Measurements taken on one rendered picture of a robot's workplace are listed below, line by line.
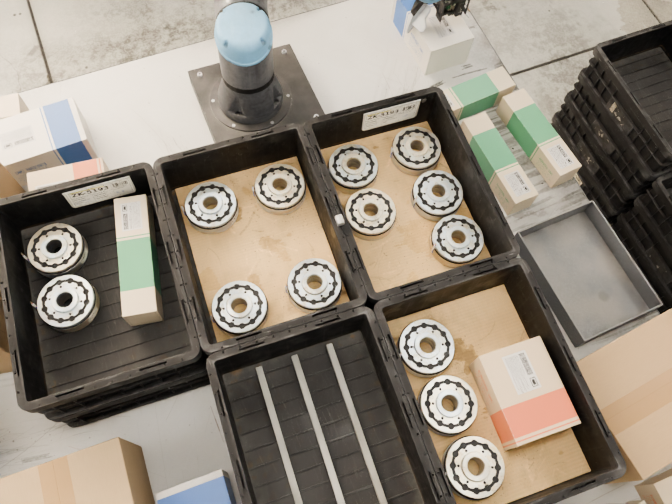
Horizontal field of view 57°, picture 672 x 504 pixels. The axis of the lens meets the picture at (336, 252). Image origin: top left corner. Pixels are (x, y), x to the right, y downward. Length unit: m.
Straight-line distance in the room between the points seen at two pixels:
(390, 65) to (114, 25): 1.42
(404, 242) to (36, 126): 0.84
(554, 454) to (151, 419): 0.76
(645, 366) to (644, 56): 1.17
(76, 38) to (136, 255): 1.68
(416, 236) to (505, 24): 1.68
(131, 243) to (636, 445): 0.97
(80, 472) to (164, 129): 0.80
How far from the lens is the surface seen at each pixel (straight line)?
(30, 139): 1.53
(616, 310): 1.49
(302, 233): 1.25
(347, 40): 1.70
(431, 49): 1.59
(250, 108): 1.45
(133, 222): 1.24
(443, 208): 1.28
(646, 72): 2.17
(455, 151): 1.31
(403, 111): 1.34
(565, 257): 1.49
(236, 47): 1.34
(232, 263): 1.24
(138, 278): 1.19
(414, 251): 1.26
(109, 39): 2.74
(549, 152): 1.53
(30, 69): 2.74
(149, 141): 1.56
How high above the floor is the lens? 1.97
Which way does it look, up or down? 67 degrees down
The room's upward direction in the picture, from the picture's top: 6 degrees clockwise
